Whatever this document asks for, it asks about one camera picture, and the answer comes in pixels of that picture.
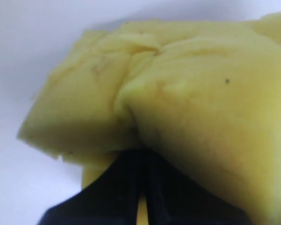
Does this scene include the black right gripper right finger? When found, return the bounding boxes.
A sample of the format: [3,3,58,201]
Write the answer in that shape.
[144,151,248,225]

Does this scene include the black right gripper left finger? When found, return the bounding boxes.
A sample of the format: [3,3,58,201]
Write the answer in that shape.
[39,151,143,225]

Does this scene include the yellow sponge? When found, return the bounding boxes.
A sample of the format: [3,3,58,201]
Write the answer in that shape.
[17,13,281,225]

